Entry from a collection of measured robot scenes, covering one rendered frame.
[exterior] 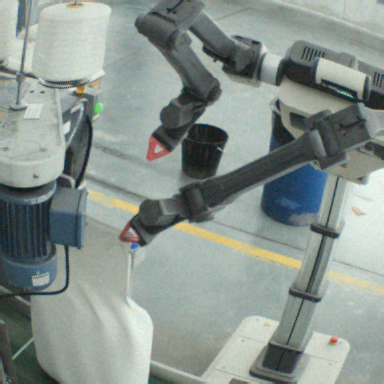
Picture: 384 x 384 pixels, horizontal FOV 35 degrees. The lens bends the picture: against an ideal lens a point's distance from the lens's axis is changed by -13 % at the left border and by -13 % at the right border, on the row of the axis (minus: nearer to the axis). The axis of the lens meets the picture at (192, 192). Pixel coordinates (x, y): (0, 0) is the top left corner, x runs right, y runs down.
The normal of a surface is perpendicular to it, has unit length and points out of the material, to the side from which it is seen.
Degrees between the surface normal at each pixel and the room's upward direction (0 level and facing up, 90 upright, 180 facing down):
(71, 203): 1
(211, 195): 78
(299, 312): 90
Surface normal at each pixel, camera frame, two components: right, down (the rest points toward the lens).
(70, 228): 0.00, 0.48
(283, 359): -0.40, 0.40
